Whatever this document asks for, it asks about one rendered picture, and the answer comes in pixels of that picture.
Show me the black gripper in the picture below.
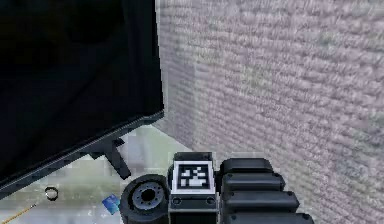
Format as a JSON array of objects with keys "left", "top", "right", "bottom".
[{"left": 119, "top": 173, "right": 172, "bottom": 224}]

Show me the blue card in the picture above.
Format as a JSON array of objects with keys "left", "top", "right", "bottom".
[{"left": 101, "top": 194, "right": 122, "bottom": 216}]

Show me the yellow pencil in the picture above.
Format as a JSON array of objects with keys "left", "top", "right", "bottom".
[{"left": 0, "top": 203, "right": 38, "bottom": 224}]

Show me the black television set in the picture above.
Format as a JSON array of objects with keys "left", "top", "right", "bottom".
[{"left": 0, "top": 0, "right": 165, "bottom": 201}]

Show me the small black ring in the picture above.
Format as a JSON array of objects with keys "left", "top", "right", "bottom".
[{"left": 44, "top": 186, "right": 60, "bottom": 202}]

